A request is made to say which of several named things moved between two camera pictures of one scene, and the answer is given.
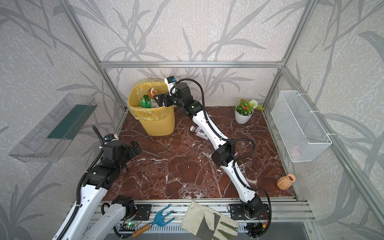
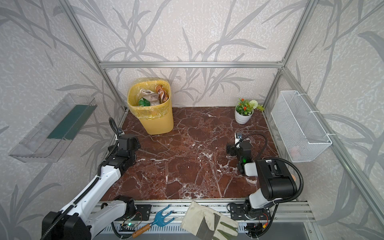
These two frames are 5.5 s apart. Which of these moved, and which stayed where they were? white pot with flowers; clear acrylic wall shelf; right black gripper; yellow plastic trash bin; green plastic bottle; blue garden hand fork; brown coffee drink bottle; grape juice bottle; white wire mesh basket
Moved: right black gripper; brown coffee drink bottle; grape juice bottle
Stayed: white pot with flowers; clear acrylic wall shelf; yellow plastic trash bin; blue garden hand fork; white wire mesh basket; green plastic bottle
